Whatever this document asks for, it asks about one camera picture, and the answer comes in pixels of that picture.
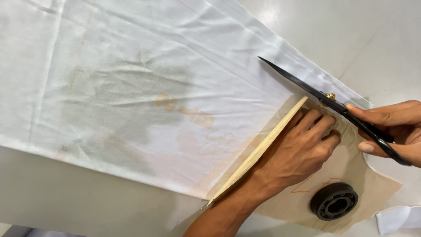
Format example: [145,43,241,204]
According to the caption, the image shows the person's left hand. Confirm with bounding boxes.
[245,109,341,199]

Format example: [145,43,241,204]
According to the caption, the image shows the person's right hand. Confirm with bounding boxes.
[345,100,421,168]

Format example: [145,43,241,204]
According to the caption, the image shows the black tailor scissors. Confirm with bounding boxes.
[258,56,412,167]

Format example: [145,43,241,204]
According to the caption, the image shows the brown paper pattern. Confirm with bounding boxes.
[207,95,403,235]

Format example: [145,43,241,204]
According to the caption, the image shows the white fabric scrap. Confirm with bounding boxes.
[375,206,421,236]

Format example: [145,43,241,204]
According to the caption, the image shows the white fabric sheet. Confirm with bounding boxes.
[0,0,374,200]

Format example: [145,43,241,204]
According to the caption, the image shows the grey cloth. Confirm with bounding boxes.
[2,225,87,237]

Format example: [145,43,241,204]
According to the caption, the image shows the black metal bearing ring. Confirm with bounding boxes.
[309,183,359,221]

